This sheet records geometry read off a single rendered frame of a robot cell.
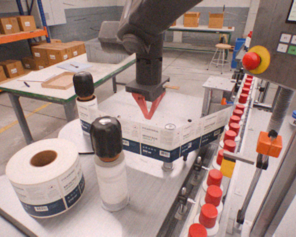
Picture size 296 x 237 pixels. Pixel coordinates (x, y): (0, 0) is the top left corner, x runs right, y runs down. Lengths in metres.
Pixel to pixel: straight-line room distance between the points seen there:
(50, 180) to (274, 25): 0.63
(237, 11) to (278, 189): 7.54
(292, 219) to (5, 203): 0.92
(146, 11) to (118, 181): 0.44
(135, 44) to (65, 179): 0.44
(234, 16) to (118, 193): 7.61
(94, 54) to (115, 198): 2.00
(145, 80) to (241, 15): 7.58
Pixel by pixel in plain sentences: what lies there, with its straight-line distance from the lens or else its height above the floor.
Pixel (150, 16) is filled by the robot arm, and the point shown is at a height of 1.42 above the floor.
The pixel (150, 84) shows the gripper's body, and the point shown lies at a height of 1.28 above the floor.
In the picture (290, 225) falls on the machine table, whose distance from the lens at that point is 0.84.
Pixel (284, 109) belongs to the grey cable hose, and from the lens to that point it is 0.61.
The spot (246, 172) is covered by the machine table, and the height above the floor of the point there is 0.83.
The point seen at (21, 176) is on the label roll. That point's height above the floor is 1.02.
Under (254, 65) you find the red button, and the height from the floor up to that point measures 1.32.
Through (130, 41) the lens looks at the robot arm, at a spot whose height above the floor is 1.38.
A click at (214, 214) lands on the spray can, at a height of 1.08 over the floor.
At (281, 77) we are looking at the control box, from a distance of 0.48.
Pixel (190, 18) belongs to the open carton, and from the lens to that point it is 5.92.
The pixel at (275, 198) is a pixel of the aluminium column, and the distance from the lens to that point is 0.60.
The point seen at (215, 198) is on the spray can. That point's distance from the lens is 0.48.
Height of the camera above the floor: 1.44
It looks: 31 degrees down
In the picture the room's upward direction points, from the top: straight up
